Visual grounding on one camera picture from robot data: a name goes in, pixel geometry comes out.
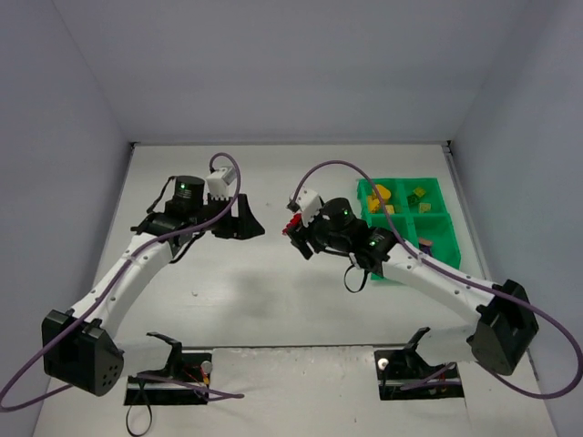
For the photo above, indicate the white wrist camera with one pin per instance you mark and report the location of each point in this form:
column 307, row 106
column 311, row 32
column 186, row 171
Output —
column 307, row 203
column 223, row 179

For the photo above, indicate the red scalloped lego brick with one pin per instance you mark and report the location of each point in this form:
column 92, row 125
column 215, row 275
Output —
column 293, row 224

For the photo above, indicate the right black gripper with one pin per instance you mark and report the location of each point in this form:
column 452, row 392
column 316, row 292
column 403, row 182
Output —
column 301, row 243

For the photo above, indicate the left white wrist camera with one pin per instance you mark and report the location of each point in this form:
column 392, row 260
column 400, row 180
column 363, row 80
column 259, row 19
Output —
column 223, row 179

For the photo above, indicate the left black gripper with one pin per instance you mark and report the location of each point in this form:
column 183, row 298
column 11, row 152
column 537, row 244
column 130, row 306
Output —
column 241, row 217

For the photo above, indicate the green compartment tray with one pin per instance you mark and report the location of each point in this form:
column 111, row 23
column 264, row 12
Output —
column 435, row 225

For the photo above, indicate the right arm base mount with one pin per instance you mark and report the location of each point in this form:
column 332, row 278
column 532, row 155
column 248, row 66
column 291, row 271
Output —
column 403, row 375

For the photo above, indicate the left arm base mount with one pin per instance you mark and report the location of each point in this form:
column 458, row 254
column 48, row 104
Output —
column 192, row 367

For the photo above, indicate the orange yellow curved lego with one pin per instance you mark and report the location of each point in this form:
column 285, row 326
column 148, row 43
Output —
column 382, row 193

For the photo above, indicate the dark green curved lego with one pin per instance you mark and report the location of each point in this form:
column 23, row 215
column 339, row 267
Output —
column 413, row 200

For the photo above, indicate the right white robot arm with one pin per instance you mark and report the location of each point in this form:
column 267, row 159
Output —
column 495, row 331

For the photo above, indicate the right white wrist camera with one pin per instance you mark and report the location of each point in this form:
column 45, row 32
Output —
column 307, row 203

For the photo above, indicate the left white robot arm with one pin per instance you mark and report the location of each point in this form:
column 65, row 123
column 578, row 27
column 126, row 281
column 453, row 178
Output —
column 81, row 346

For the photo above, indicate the yellow curved lego brick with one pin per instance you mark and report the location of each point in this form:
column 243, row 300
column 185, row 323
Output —
column 374, row 205

